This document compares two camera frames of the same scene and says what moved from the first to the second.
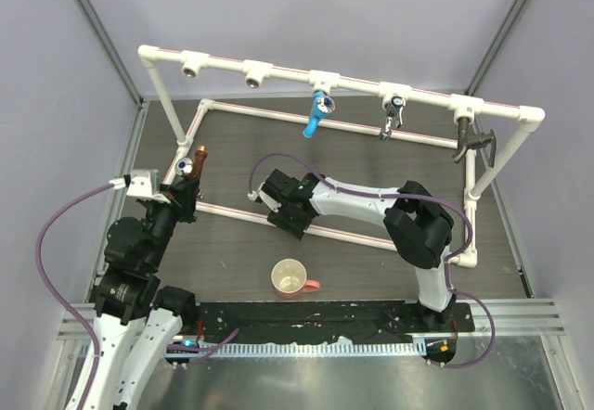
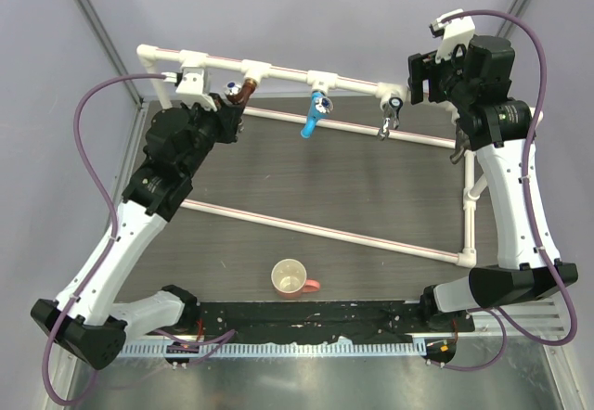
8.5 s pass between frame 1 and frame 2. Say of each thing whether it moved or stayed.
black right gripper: moved
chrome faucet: stayed
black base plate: stayed
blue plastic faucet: stayed
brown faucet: moved
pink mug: stayed
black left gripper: moved
